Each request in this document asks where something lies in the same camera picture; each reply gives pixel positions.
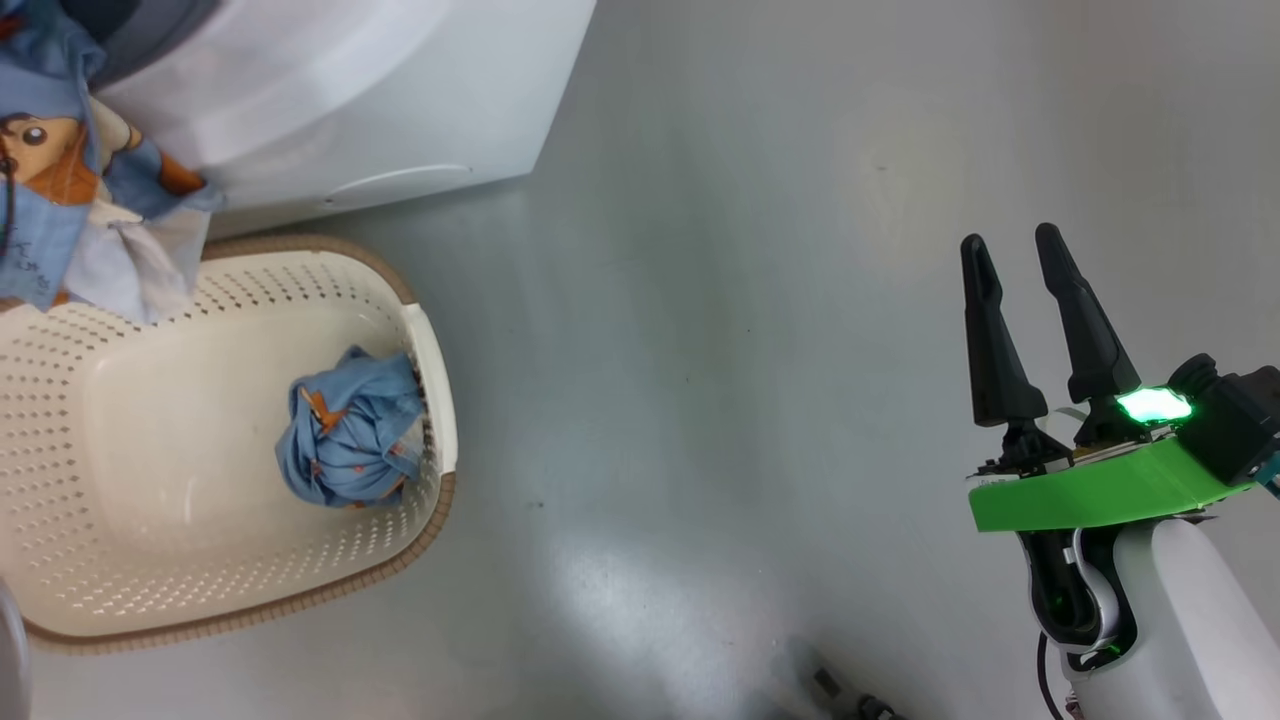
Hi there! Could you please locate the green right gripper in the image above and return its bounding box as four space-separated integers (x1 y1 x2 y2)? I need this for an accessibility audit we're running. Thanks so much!
960 222 1253 534

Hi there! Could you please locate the blue bear print garment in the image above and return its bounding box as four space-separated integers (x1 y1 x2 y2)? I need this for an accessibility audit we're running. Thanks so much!
0 0 226 326
275 345 431 509

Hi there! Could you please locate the black round glass machine door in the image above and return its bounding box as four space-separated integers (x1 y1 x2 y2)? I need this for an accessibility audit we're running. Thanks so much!
0 580 31 720

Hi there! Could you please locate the white washing machine body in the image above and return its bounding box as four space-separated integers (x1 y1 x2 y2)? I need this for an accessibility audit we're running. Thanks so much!
60 0 598 241

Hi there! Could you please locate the cream perforated laundry basket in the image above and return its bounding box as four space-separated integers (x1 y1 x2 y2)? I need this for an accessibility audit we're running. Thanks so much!
0 235 459 654

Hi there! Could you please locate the grey rubber door gasket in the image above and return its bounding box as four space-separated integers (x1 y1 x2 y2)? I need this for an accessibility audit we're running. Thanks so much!
60 0 223 91

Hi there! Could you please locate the round white filter cover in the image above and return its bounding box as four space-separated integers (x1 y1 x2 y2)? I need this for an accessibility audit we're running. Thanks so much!
318 163 473 208

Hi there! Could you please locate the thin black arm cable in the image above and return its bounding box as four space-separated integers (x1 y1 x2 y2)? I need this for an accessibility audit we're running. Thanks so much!
1036 632 1065 720

